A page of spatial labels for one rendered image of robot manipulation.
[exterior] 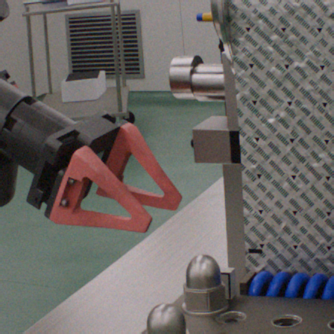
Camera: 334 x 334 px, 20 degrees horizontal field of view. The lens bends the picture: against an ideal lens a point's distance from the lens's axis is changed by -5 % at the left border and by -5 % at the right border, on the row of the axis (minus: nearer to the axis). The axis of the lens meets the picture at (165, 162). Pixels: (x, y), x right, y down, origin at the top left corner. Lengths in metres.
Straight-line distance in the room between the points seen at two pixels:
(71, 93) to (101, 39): 1.36
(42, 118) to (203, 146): 0.15
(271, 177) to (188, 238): 0.55
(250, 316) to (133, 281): 0.46
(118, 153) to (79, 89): 4.95
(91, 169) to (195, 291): 0.13
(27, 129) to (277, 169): 0.21
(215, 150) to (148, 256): 0.41
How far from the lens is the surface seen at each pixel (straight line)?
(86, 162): 0.76
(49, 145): 0.77
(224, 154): 0.85
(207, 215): 1.39
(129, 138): 0.83
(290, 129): 0.74
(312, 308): 0.72
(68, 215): 0.78
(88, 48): 7.16
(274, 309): 0.73
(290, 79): 0.74
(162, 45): 6.91
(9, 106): 0.82
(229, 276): 0.74
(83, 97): 5.79
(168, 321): 0.63
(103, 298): 1.12
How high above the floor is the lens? 1.33
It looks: 15 degrees down
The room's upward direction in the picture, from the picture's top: 5 degrees counter-clockwise
